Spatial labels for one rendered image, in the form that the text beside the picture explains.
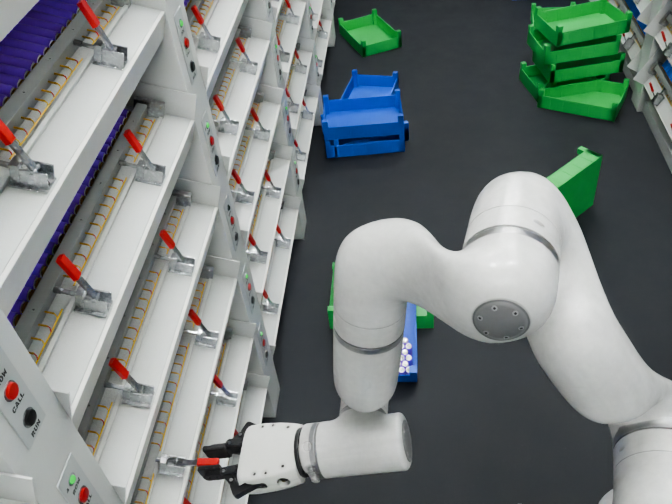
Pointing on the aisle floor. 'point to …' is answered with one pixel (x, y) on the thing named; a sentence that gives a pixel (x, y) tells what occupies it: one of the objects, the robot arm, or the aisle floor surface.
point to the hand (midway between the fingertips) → (214, 461)
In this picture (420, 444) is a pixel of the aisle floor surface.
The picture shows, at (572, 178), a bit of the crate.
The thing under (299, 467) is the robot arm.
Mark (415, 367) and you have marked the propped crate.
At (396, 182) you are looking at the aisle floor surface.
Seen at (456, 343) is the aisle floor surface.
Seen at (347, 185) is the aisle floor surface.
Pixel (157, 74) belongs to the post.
